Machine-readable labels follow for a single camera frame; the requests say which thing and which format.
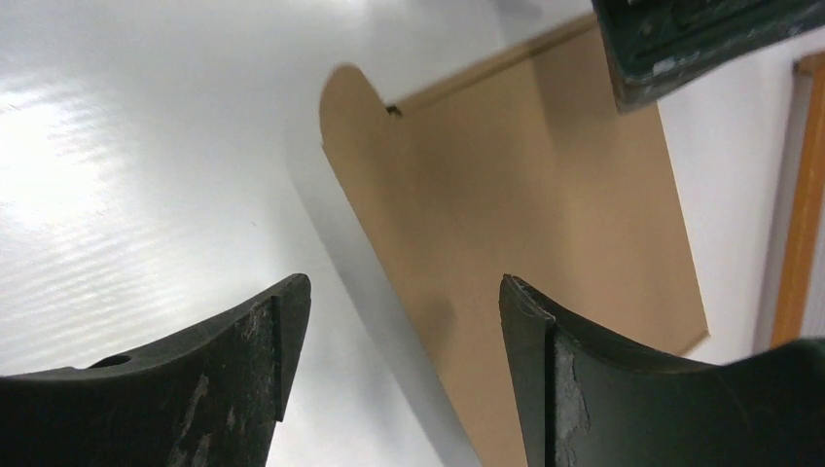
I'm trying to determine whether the brown cardboard box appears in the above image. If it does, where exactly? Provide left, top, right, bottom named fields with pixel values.
left=319, top=15, right=708, bottom=466

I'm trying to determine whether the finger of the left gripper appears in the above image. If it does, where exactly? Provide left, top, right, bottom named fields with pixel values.
left=592, top=0, right=824, bottom=113

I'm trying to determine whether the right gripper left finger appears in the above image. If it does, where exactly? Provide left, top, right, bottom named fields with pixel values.
left=1, top=273, right=311, bottom=466

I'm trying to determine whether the orange wooden shelf rack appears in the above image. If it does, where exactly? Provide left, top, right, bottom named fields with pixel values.
left=770, top=52, right=824, bottom=348

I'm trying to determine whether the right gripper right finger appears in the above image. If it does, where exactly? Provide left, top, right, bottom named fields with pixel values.
left=499, top=274, right=824, bottom=466

